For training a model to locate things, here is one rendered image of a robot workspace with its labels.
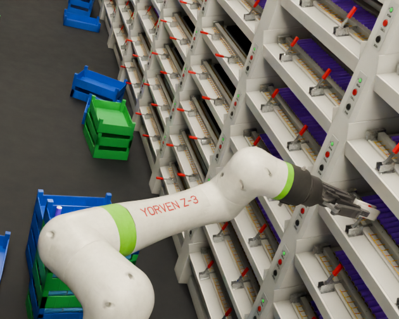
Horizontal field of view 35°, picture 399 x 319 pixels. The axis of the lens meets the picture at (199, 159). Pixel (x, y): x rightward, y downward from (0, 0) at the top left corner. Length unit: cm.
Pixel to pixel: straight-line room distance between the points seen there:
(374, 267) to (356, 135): 35
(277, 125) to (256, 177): 75
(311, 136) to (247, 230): 43
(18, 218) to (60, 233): 173
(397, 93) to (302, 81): 51
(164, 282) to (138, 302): 166
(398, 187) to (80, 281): 78
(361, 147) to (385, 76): 19
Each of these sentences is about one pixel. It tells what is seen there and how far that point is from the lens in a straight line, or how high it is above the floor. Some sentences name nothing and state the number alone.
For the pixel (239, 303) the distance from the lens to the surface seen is 221.
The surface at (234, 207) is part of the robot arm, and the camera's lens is 146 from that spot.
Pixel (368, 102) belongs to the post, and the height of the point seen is 124.
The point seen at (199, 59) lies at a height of 78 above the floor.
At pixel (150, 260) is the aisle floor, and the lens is 285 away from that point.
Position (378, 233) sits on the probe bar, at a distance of 165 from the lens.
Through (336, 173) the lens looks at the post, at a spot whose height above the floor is 102.
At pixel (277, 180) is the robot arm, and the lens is 141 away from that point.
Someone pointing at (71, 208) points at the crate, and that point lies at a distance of 226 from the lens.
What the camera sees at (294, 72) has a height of 113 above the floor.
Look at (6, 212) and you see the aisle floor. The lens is 295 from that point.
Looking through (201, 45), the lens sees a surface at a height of 85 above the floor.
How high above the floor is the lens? 171
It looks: 27 degrees down
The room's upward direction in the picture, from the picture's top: 18 degrees clockwise
